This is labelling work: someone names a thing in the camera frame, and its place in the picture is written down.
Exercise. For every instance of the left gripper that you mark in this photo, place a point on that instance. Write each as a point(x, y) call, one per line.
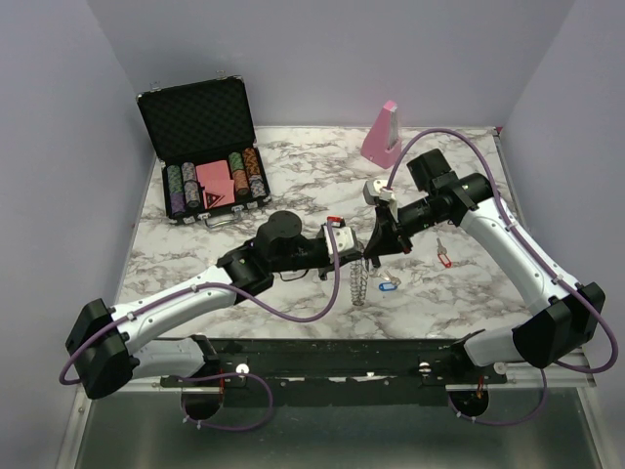
point(328, 265)

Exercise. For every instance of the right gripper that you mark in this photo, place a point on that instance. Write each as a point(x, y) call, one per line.
point(385, 238)

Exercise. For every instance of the steel disc with keyrings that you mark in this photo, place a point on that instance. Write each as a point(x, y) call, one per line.
point(359, 273)

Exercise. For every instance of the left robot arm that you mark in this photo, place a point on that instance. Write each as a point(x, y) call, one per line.
point(185, 298)

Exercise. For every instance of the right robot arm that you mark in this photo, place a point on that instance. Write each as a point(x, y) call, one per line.
point(559, 322)

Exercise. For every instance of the silver key by blue tag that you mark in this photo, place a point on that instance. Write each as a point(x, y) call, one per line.
point(392, 279)

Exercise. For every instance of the blue key tag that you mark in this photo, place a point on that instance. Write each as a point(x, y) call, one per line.
point(387, 286)

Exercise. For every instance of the red key tag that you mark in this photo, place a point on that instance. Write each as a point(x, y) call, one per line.
point(442, 254)

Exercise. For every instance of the pink metronome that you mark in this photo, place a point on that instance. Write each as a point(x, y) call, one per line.
point(382, 144)

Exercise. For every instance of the black poker chip case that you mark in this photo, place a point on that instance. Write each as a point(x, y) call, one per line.
point(204, 137)

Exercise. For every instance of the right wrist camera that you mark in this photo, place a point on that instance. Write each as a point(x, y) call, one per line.
point(377, 190)

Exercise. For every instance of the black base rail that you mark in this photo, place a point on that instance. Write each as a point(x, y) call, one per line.
point(299, 372)

